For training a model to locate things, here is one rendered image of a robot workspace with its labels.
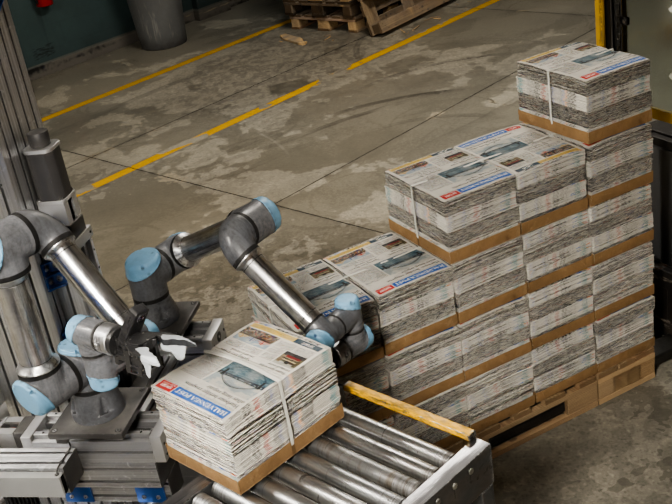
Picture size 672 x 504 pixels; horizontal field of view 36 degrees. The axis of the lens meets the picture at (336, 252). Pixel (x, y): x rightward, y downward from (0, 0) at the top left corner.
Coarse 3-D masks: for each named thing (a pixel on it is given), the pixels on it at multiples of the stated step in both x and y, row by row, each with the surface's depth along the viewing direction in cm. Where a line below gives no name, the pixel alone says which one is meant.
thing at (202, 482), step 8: (344, 392) 290; (344, 400) 290; (288, 464) 279; (200, 480) 260; (208, 480) 259; (184, 488) 258; (192, 488) 257; (200, 488) 257; (208, 488) 258; (176, 496) 256; (184, 496) 255; (192, 496) 255
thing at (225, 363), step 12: (216, 348) 272; (216, 360) 267; (228, 360) 266; (240, 372) 259; (252, 372) 258; (276, 372) 256; (264, 384) 252; (276, 384) 252; (288, 384) 255; (276, 396) 253; (288, 396) 256; (276, 408) 254; (288, 408) 258; (288, 432) 260
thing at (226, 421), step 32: (160, 384) 260; (192, 384) 257; (224, 384) 255; (256, 384) 253; (160, 416) 264; (192, 416) 251; (224, 416) 243; (256, 416) 249; (192, 448) 260; (224, 448) 247; (256, 448) 252
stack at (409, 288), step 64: (384, 256) 349; (512, 256) 348; (576, 256) 362; (384, 320) 330; (512, 320) 356; (384, 384) 338; (512, 384) 367; (576, 384) 386; (448, 448) 362; (512, 448) 378
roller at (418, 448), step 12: (348, 420) 275; (360, 420) 273; (372, 420) 272; (360, 432) 272; (372, 432) 269; (384, 432) 267; (396, 432) 266; (396, 444) 264; (408, 444) 261; (420, 444) 260; (432, 444) 259; (420, 456) 259; (432, 456) 256; (444, 456) 254
